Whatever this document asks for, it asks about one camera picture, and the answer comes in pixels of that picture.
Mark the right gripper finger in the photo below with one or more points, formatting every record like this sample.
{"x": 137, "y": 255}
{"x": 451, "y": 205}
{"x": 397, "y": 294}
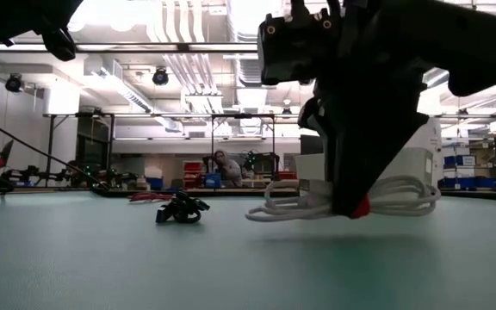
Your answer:
{"x": 360, "y": 163}

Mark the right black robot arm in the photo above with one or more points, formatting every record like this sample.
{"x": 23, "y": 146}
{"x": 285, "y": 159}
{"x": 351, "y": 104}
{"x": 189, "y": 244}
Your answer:
{"x": 480, "y": 47}

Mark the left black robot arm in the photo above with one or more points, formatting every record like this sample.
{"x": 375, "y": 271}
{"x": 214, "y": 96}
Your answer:
{"x": 7, "y": 17}

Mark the black background robot arm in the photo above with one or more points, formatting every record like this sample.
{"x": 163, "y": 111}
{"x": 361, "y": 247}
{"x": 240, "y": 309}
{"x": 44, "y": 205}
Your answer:
{"x": 262, "y": 160}

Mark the small dark monitor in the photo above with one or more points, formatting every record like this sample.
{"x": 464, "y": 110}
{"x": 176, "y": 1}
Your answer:
{"x": 311, "y": 144}

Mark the rack with blue bins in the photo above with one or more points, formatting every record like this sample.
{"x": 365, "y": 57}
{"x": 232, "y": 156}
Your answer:
{"x": 467, "y": 183}

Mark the person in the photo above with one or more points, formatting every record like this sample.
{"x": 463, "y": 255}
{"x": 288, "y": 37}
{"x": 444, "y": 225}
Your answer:
{"x": 231, "y": 172}

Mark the blue storage bin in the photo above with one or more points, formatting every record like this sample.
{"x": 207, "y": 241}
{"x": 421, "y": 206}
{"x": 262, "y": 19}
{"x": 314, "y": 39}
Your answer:
{"x": 212, "y": 181}

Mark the red storage bins stack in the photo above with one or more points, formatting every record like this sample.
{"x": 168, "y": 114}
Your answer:
{"x": 193, "y": 168}

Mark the white and blue container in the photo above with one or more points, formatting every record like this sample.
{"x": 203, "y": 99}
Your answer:
{"x": 154, "y": 183}

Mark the black ceiling spotlight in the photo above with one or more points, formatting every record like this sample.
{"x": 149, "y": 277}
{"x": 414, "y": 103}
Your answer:
{"x": 160, "y": 76}
{"x": 14, "y": 82}

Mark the black background robot arms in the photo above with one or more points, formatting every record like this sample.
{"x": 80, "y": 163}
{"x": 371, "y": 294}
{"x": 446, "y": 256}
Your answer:
{"x": 76, "y": 176}

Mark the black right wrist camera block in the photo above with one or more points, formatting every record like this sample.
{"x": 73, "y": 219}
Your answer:
{"x": 295, "y": 47}

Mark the black overhead frame bar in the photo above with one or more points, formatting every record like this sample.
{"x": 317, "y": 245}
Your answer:
{"x": 123, "y": 47}

